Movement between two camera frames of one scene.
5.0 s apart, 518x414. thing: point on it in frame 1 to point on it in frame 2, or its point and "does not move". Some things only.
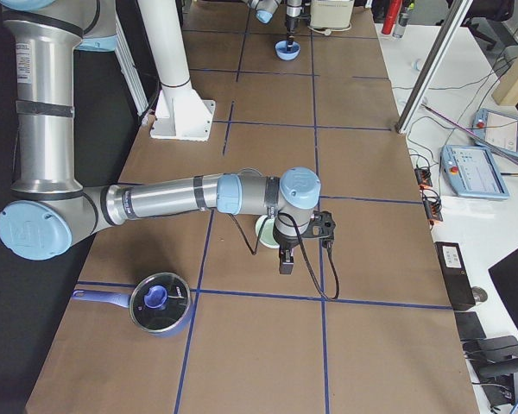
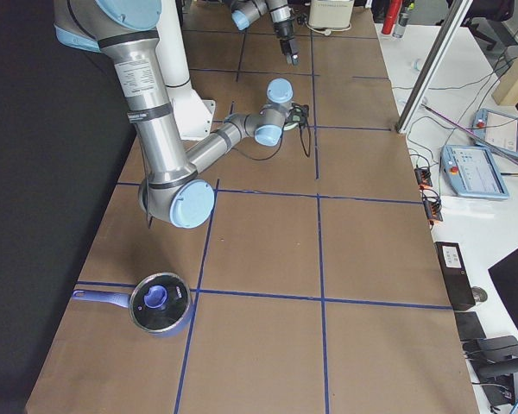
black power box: (455, 275) does not move
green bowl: (267, 236) to (292, 125)
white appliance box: (331, 14) does not move
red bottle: (392, 12) does not move
